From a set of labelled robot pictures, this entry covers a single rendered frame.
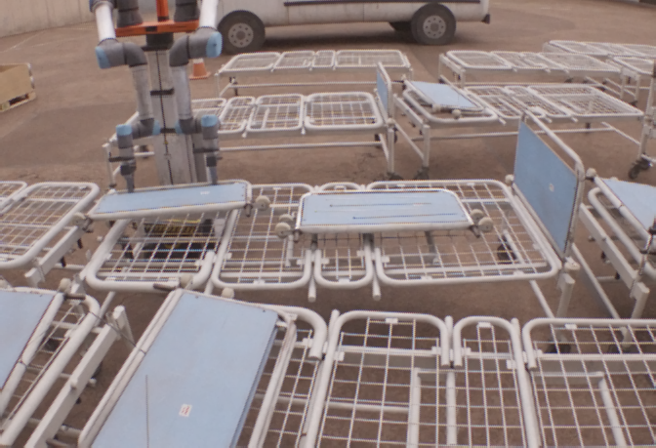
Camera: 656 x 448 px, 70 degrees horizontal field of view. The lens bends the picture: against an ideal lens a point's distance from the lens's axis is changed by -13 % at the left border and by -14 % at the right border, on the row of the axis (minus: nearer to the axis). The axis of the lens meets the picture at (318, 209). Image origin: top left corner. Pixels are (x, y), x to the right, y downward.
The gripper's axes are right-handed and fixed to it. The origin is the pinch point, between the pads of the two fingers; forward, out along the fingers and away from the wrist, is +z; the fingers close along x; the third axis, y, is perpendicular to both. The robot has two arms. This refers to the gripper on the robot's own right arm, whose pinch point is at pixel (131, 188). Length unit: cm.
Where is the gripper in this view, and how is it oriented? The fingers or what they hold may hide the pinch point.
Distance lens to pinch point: 262.1
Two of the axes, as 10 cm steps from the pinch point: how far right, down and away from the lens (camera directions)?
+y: 9.9, -0.8, 0.7
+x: -0.9, -2.7, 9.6
